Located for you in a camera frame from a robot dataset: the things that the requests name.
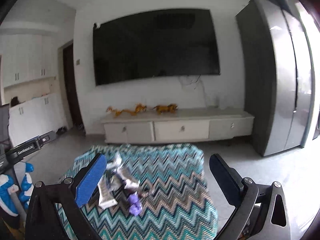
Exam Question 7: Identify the orange dragon figurine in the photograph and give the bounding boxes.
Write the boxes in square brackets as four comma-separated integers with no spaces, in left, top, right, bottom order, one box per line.
[106,103,147,118]

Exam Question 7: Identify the white wall cabinets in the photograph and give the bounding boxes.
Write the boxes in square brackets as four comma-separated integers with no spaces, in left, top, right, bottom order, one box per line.
[1,34,68,146]

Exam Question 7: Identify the blue white robot toy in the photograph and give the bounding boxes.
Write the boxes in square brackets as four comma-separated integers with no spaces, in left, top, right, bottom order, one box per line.
[1,162,34,217]

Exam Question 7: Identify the purple paper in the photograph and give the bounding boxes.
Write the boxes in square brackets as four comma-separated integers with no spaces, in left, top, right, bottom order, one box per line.
[127,193,142,216]

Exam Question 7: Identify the white tv cabinet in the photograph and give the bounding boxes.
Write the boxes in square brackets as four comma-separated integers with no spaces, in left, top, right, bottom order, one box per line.
[101,107,254,145]

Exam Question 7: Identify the tv power cables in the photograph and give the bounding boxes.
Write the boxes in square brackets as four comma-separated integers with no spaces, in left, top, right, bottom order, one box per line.
[177,74,208,108]

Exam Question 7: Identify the orange tiger figurine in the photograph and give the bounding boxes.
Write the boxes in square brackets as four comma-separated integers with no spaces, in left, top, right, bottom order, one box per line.
[153,103,178,114]

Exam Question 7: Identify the wall mounted black television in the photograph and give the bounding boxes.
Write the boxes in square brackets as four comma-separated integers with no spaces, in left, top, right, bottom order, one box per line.
[93,8,221,86]

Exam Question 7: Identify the teal zigzag table cloth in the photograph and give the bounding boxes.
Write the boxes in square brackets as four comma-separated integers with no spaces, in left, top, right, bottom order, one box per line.
[65,144,218,239]

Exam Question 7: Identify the silver crumpled wrapper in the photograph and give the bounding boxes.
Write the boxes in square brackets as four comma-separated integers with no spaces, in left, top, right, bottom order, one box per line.
[98,152,140,210]

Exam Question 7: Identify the grey refrigerator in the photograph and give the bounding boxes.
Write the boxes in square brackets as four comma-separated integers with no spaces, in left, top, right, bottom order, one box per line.
[236,0,312,157]

